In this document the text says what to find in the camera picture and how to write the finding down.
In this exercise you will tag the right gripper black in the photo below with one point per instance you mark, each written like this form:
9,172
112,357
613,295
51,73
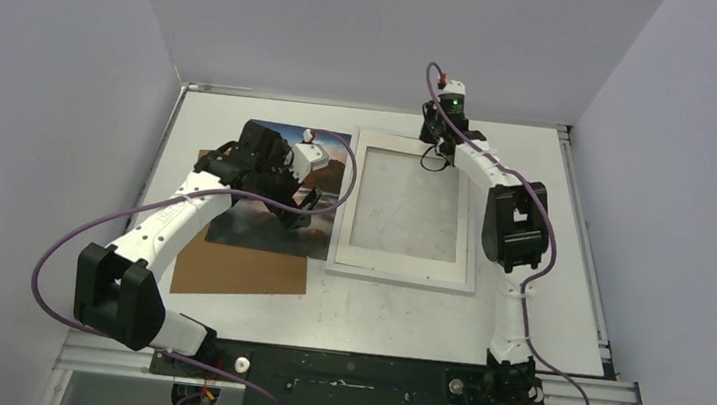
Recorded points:
434,128

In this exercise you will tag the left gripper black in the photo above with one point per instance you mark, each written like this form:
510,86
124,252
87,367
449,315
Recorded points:
289,218

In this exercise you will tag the landscape sunset photo print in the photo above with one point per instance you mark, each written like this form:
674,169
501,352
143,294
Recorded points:
323,224

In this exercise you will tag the white paper mat border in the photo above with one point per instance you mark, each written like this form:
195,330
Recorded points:
402,262

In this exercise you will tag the white picture frame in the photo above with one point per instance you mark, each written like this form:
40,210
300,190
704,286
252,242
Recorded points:
390,277

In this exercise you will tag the white brown backing board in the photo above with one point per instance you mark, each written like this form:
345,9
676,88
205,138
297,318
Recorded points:
247,251

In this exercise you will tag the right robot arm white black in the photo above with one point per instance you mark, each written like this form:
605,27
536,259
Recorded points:
514,235

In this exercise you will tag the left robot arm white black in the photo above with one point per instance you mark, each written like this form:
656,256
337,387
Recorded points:
116,289

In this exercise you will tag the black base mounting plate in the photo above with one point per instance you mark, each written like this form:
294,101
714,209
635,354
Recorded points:
297,376

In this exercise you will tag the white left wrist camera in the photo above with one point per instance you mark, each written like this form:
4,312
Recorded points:
308,156

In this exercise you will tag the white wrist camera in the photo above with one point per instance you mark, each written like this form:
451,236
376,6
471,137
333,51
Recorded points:
308,156
448,88

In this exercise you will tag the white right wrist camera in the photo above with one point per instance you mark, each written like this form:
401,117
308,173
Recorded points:
448,88

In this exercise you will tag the aluminium front rail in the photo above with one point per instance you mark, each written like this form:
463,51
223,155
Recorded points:
91,354

